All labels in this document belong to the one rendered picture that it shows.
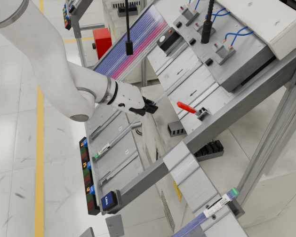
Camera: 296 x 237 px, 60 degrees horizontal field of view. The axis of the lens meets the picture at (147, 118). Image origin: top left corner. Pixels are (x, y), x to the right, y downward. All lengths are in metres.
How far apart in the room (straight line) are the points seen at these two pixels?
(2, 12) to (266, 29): 0.53
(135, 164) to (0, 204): 1.24
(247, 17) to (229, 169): 0.64
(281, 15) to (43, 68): 0.53
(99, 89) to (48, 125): 1.53
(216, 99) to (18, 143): 1.73
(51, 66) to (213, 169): 0.76
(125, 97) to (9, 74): 2.26
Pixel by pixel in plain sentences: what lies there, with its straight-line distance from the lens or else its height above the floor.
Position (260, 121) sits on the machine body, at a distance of 1.35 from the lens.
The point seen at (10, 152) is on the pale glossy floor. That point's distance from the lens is 2.14.
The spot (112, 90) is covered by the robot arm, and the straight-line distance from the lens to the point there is 0.73.
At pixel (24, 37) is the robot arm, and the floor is 1.27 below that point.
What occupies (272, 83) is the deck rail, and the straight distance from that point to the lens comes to 0.68.
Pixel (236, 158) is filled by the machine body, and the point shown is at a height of 0.62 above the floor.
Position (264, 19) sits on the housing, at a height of 1.26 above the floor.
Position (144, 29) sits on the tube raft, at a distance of 1.11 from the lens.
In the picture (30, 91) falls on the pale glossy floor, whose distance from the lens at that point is 2.60.
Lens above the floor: 1.52
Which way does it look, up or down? 46 degrees down
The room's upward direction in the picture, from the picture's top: straight up
